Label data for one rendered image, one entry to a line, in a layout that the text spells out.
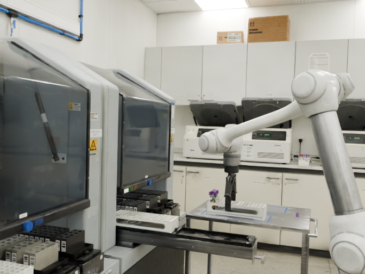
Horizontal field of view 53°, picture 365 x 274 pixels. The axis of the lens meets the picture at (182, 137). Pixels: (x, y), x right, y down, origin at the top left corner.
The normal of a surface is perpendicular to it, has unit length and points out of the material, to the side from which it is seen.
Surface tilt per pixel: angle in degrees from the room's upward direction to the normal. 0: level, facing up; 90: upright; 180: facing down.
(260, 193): 90
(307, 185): 90
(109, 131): 90
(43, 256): 90
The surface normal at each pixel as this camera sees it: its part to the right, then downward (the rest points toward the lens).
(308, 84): -0.76, -0.11
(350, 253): -0.69, 0.17
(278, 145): -0.31, 0.03
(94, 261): 0.95, 0.04
